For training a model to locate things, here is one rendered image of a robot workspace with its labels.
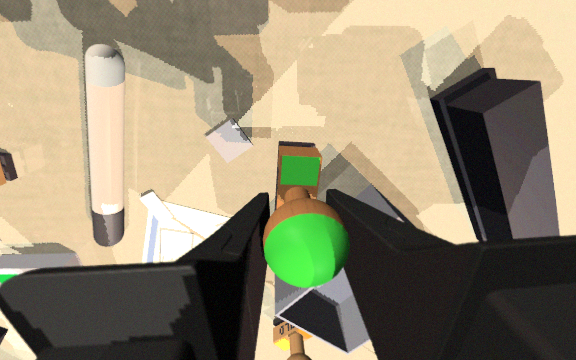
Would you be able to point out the yellow rubber stamp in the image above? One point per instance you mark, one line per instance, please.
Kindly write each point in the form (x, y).
(287, 336)

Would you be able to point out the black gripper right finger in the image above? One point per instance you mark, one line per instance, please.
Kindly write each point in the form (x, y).
(419, 294)

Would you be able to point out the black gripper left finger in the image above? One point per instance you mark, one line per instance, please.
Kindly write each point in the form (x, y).
(210, 297)

